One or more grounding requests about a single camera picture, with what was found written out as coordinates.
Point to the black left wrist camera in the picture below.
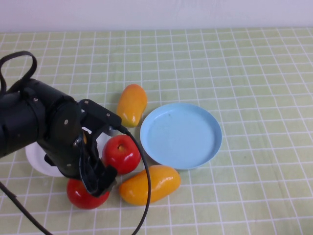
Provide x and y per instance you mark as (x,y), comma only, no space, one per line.
(100,115)

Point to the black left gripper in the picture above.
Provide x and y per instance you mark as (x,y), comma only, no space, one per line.
(63,147)

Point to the white round plate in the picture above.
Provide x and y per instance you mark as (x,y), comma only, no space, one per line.
(36,161)

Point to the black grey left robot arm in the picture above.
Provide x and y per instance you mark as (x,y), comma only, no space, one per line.
(19,122)

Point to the red apple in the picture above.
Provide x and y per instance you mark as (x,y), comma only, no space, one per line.
(122,156)
(80,199)

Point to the orange yellow mango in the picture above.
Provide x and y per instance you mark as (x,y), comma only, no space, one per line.
(132,105)
(166,182)

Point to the light blue round plate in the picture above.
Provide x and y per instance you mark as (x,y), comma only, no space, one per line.
(181,137)

